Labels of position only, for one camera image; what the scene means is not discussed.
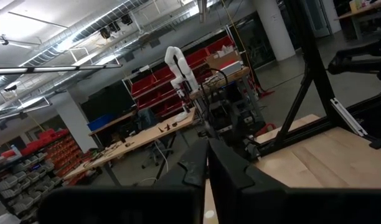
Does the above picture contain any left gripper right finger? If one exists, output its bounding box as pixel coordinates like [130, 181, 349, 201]
[209, 139, 288, 224]

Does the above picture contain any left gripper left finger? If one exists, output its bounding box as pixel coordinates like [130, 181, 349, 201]
[153, 139, 209, 224]

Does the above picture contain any tall red bin shelf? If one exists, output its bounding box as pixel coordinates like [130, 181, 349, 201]
[129, 35, 237, 118]

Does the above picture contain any blue storage bin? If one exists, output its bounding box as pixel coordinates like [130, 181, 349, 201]
[87, 113, 116, 131]

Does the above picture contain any low red bin shelf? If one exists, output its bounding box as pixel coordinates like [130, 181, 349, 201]
[0, 129, 95, 187]

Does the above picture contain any grey bin rack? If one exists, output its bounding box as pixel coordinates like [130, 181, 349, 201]
[0, 152, 64, 224]

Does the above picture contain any office chair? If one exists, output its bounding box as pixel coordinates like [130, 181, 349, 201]
[140, 136, 176, 170]

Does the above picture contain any wooden workbench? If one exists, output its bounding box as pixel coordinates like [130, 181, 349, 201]
[62, 107, 197, 187]

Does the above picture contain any dark equipment cart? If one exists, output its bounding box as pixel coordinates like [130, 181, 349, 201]
[196, 90, 266, 150]

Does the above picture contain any black panel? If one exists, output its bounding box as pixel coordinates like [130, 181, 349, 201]
[80, 82, 137, 122]

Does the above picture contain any brown cardboard box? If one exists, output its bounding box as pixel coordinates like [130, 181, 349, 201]
[205, 49, 243, 71]

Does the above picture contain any white pillar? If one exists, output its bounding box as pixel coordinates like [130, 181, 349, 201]
[252, 0, 296, 62]
[55, 93, 100, 153]

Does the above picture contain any black clamp lever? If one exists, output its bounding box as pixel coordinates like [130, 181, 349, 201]
[369, 136, 381, 151]

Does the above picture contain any hanging light bar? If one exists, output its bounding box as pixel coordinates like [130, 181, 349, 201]
[0, 63, 123, 76]

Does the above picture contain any white frame bracket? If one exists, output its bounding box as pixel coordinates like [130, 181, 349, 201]
[329, 98, 368, 138]

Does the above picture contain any black aluminium frame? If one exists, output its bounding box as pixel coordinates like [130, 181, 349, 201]
[255, 0, 381, 156]

